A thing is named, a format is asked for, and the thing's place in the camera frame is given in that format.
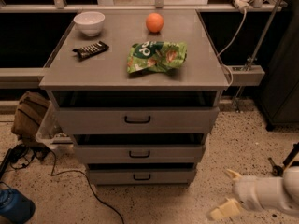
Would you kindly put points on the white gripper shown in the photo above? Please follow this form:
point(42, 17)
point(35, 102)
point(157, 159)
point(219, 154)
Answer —
point(249, 192)

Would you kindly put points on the grey drawer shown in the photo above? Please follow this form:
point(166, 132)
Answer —
point(136, 120)
point(140, 177)
point(139, 153)

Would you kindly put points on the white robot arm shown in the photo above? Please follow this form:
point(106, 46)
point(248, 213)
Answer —
point(290, 180)

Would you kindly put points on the grey drawer cabinet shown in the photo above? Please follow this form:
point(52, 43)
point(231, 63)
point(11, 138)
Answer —
point(103, 81)

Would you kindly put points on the black wheeled base leg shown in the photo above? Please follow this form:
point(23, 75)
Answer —
point(288, 162)

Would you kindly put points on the metal stand pole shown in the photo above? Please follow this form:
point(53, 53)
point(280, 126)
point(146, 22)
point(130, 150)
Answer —
point(246, 67)

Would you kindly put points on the green chip bag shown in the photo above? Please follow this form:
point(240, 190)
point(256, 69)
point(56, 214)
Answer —
point(156, 56)

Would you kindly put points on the orange fruit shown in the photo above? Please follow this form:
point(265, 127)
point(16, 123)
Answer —
point(154, 22)

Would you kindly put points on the clear plastic bin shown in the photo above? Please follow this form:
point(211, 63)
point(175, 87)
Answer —
point(51, 134)

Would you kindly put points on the dark chocolate bar wrapper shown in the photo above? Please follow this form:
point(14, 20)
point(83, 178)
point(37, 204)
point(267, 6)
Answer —
point(91, 50)

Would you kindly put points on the brown fabric bag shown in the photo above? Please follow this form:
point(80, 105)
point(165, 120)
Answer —
point(28, 117)

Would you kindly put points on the blue water jug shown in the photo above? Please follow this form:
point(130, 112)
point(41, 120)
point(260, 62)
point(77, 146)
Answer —
point(15, 206)

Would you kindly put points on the white ceramic bowl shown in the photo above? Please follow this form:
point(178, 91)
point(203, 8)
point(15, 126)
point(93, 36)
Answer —
point(90, 23)

